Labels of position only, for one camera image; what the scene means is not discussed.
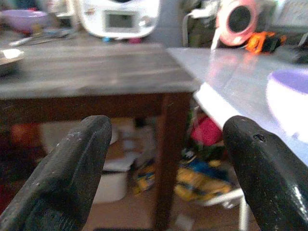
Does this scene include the yellow and blue bag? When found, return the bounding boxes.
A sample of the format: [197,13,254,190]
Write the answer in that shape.
[133,156,234,203]

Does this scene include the metal spoon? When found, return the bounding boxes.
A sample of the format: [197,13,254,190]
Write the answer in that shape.
[8,32,70,48]

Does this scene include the dark green bag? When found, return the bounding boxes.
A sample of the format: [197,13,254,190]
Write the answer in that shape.
[186,0,222,48]

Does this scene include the white kitchen appliance with display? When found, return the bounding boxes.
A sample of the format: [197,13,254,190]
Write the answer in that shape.
[79,0,161,39]

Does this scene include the pink round device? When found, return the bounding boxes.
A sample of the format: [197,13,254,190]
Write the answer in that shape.
[215,0,259,46]

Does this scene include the white folding table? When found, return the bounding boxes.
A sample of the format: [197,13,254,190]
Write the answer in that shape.
[167,47,308,231]

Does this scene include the white plastic bin with lid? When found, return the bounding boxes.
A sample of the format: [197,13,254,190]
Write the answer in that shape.
[92,154,135,205]

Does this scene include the small purple plastic bowl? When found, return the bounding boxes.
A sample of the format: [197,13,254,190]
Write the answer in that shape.
[0,9,49,33]

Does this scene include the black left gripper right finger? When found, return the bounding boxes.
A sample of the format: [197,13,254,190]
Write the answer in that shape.
[222,115,308,231]

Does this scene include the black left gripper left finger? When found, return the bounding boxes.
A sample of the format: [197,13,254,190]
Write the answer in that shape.
[0,115,113,231]

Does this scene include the shallow metal bowl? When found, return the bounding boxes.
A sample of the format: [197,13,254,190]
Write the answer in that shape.
[0,48,26,77]

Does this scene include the orange and black object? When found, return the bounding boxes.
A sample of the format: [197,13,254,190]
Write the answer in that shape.
[245,31,287,54]

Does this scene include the pink red bag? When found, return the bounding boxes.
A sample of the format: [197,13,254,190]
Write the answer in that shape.
[191,115,223,146]

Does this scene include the red plastic stool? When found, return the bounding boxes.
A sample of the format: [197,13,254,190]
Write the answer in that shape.
[9,124,45,154]

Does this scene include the grey top wooden table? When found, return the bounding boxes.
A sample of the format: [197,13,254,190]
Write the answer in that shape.
[0,31,200,231]

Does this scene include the white power plug with cable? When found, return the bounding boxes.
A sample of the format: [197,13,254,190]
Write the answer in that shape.
[182,8,218,48]

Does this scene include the large lilac plastic bowl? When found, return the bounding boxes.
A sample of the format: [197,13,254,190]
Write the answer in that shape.
[266,68,308,142]

